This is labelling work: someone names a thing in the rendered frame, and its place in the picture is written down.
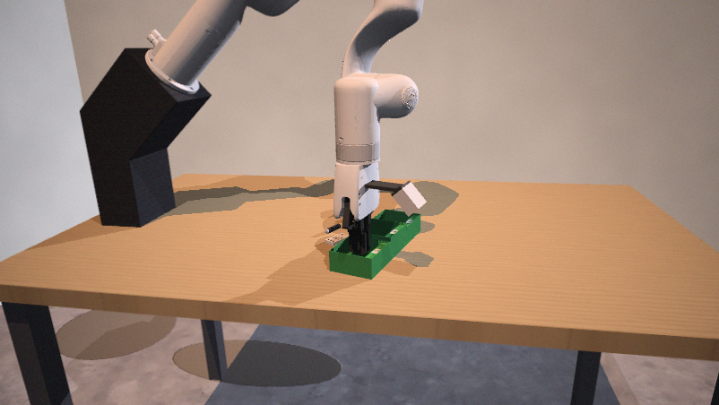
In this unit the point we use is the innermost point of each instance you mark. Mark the black battery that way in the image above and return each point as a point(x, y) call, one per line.
point(332, 228)

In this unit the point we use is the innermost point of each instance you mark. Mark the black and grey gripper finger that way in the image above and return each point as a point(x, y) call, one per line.
point(357, 237)
point(367, 224)

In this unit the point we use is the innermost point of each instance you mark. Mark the green open bin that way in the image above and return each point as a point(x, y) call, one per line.
point(390, 232)

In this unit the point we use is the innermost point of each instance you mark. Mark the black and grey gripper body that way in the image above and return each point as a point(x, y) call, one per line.
point(349, 181)

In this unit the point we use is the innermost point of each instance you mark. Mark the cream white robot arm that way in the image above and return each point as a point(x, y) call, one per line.
point(359, 101)

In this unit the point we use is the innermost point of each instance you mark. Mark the dark grey and tan domino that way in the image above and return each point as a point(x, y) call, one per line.
point(336, 239)

